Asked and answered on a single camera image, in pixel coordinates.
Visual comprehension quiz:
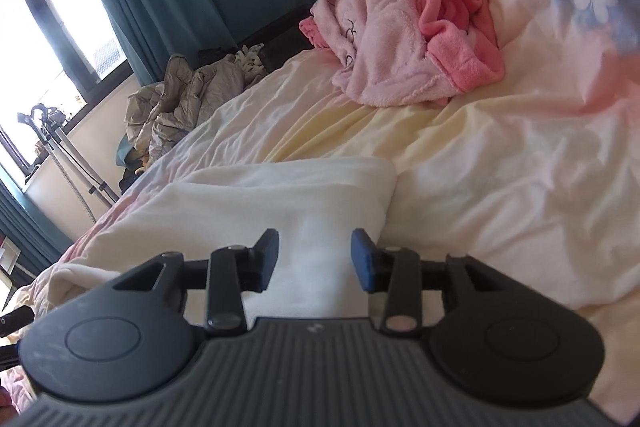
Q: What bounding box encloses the black sofa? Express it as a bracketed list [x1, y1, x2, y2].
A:
[197, 0, 381, 72]

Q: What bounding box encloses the pink fleece robe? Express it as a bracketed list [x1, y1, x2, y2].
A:
[299, 0, 506, 108]

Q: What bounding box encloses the pastel bed sheet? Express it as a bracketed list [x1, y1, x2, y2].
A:
[0, 0, 640, 427]

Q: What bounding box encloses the garment steamer stand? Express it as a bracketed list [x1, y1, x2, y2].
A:
[17, 104, 121, 225]

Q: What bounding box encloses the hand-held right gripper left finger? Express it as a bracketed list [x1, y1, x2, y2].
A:
[117, 228, 280, 336]

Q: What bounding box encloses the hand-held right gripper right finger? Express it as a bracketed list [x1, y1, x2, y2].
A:
[350, 228, 521, 336]

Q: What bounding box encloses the patterned cloth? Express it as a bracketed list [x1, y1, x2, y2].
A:
[232, 42, 268, 80]

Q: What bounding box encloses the dark framed window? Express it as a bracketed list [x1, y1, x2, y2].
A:
[0, 0, 136, 178]

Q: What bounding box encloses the grey crumpled jacket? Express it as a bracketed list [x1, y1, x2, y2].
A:
[123, 53, 266, 158]

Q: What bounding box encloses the white side stand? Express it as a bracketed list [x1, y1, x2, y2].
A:
[0, 234, 22, 275]

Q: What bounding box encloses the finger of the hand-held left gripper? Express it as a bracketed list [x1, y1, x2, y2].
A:
[0, 307, 35, 334]

